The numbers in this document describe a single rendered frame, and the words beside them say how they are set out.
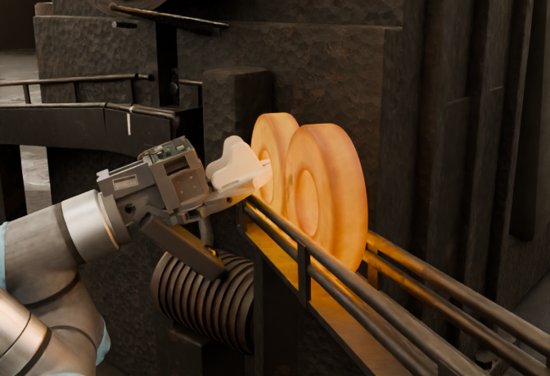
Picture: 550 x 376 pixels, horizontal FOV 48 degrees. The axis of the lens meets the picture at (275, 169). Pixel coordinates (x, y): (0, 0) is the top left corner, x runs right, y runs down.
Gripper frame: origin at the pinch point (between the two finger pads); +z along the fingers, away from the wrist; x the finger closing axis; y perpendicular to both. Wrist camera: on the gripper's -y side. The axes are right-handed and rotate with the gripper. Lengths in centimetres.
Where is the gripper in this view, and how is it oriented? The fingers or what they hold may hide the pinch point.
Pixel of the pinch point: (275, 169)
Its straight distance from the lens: 75.2
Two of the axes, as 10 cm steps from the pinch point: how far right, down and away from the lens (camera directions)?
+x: -2.8, -2.6, 9.2
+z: 9.1, -3.7, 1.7
